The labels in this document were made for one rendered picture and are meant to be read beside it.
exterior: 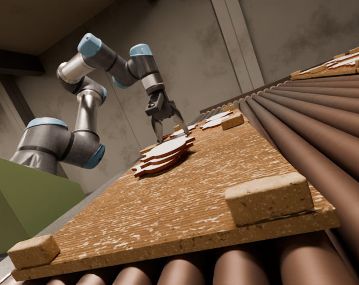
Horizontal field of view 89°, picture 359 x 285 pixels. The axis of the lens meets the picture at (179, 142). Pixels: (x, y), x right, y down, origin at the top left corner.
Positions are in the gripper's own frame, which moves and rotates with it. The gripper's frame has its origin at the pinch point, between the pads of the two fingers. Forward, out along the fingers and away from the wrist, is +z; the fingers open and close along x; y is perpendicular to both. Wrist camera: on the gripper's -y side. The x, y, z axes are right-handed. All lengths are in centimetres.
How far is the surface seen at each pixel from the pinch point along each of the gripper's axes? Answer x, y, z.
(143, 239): -11, -51, 2
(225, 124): -19.8, -12.5, -0.5
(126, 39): 95, 247, -158
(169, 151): -8.7, -31.0, -1.7
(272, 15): -118, 246, -85
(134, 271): -9, -53, 4
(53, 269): 1, -52, 3
